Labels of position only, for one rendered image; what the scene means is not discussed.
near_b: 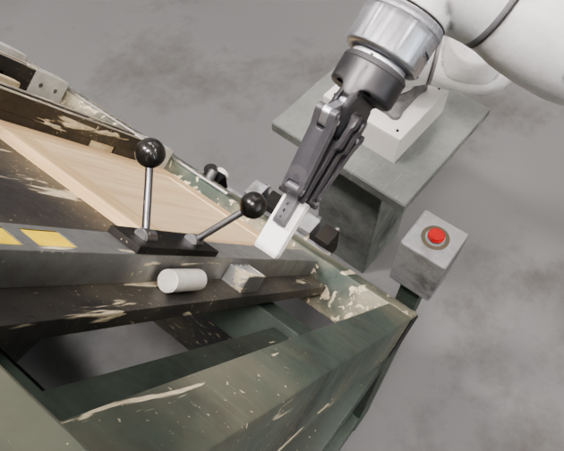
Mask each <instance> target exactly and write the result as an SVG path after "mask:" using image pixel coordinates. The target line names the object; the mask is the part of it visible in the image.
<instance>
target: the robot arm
mask: <svg viewBox="0 0 564 451"><path fill-rule="evenodd" d="M346 42H347V44H348V45H349V46H350V47H351V48H348V49H347V50H346V51H345V52H344V54H343V55H342V57H341V58H340V60H339V62H338V64H337V66H336V68H335V69H334V71H333V73H332V74H331V78H332V80H333V81H334V82H335V83H336V84H337V85H338V86H339V90H338V91H337V92H336V93H335V95H334V96H333V97H332V99H331V100H330V102H329V103H328V104H326V103H324V102H322V101H319V102H318V103H317V104H316V106H315V108H314V111H313V114H312V119H311V122H310V124H309V126H308V128H307V130H306V133H305V135H304V136H303V139H302V141H301V143H300V145H299V148H298V150H297V151H296V153H295V156H294V158H293V160H292V162H291V165H290V167H289V168H288V170H287V172H286V175H285V177H284V180H283V182H282V184H280V185H279V187H278V189H279V190H281V191H282V192H283V193H284V194H283V196H282V198H281V199H280V201H279V203H278V204H277V206H276V208H275V209H274V211H273V213H272V214H271V216H270V218H269V220H268V222H267V224H266V225H265V226H264V228H263V229H262V231H261V233H260V235H259V237H258V239H257V240H256V242H255V246H256V247H258V248H259V249H261V250H262V251H264V252H265V253H267V254H268V255H269V256H270V257H272V258H273V259H279V258H280V256H281V254H282V253H283V251H284V249H285V248H286V246H287V245H288V243H289V241H290V240H291V238H292V236H293V235H294V233H295V231H296V229H297V227H298V226H299V225H300V223H301V222H302V220H303V218H304V216H305V214H306V213H307V211H308V209H309V208H310V207H311V208H313V209H314V210H315V209H317V208H318V205H317V204H315V203H314V202H316V203H318V202H320V200H321V198H322V197H323V196H324V194H325V193H326V191H327V190H328V188H329V187H330V185H331V184H332V183H333V182H334V180H335V179H336V178H337V176H338V174H339V173H340V171H341V170H342V169H343V167H344V166H345V164H346V162H347V161H348V160H349V158H350V157H351V156H352V155H353V153H354V152H355V151H356V150H357V149H358V148H359V147H360V146H361V144H362V143H363V141H364V136H363V135H362V134H363V131H364V130H365V128H366V126H367V120H368V118H369V116H370V114H371V111H372V110H373V109H374V108H376V109H378V110H380V111H381V112H382V113H384V114H386V115H387V116H388V117H389V118H390V119H391V120H398V119H399V118H400V116H401V115H402V113H403V112H404V111H405V110H406V109H407V108H408V107H409V106H410V105H411V104H412V103H413V102H414V100H415V99H416V98H417V97H418V96H419V95H420V94H422V93H424V92H425V91H426V90H427V89H428V85H430V86H433V87H436V88H439V89H446V90H451V91H455V92H461V93H466V94H475V95H486V94H491V93H496V92H499V91H502V90H504V89H505V88H506V87H508V86H509V85H510V84H511V82H512V81H513V82H514V83H516V85H518V86H520V87H521V88H523V89H525V90H527V91H529V92H531V93H532V94H534V95H536V96H537V97H539V98H542V99H544V100H547V101H550V102H552V103H554V104H558V105H562V106H564V0H366V1H365V3H364V6H363V9H362V10H361V11H360V13H359V14H358V16H357V18H356V20H355V22H354V24H353V25H352V27H351V29H350V31H348V33H347V35H346Z"/></svg>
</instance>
